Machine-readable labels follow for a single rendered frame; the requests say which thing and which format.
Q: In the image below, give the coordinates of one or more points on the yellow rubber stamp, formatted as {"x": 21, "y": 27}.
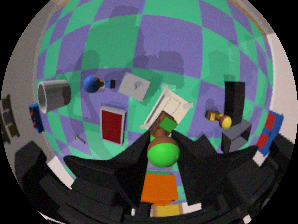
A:
{"x": 224, "y": 121}

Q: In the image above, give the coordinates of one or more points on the cream paper card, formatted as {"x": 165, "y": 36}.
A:
{"x": 168, "y": 102}

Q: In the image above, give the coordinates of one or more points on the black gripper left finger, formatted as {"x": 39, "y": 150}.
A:
{"x": 124, "y": 173}

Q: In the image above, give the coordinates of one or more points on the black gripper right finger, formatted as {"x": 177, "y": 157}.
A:
{"x": 201, "y": 169}

